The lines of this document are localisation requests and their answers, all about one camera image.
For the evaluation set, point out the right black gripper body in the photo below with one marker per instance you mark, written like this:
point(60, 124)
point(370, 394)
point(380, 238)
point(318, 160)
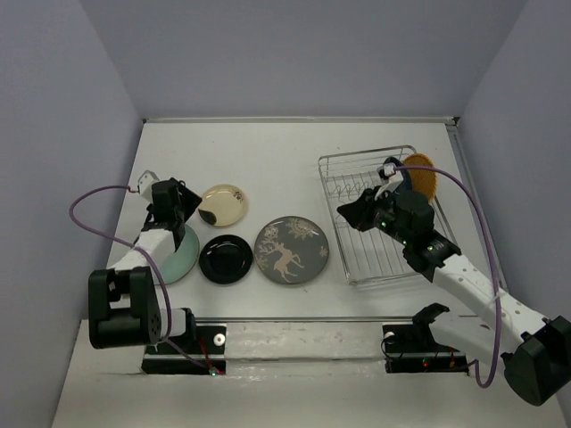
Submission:
point(381, 215)

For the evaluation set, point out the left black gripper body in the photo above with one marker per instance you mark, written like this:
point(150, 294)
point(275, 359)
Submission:
point(178, 214)

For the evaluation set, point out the dark blue leaf-shaped plate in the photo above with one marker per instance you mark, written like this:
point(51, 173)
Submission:
point(406, 184)

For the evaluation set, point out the cream floral ceramic plate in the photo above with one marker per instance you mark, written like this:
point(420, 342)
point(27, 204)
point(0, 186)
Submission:
point(223, 205)

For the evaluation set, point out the round woven wicker plate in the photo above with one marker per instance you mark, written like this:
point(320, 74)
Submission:
point(422, 175)

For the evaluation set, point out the grey reindeer snowflake plate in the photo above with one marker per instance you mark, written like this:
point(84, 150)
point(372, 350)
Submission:
point(291, 250)

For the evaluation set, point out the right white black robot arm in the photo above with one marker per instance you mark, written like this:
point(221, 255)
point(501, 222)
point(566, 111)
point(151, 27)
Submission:
point(453, 301)

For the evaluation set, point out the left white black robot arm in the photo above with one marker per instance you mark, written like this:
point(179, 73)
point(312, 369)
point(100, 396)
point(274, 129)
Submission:
point(123, 307)

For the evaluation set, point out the light green floral plate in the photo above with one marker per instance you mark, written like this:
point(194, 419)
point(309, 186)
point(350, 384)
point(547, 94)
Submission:
point(182, 261)

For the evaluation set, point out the black round plate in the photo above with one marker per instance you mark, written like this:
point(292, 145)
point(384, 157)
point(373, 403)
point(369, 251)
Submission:
point(225, 259)

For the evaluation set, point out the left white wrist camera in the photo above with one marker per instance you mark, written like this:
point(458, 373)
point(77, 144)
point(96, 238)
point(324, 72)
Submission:
point(145, 183)

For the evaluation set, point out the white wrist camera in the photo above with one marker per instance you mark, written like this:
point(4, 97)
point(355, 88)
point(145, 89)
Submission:
point(145, 183)
point(390, 179)

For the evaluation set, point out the metal wire dish rack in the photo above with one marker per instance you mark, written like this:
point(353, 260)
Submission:
point(344, 177)

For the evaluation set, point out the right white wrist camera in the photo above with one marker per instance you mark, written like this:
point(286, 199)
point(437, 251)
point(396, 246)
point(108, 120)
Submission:
point(390, 179)

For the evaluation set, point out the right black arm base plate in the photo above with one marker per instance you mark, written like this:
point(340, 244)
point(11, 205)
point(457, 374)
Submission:
point(411, 349)

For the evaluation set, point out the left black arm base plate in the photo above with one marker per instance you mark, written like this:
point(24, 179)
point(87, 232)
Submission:
point(202, 355)

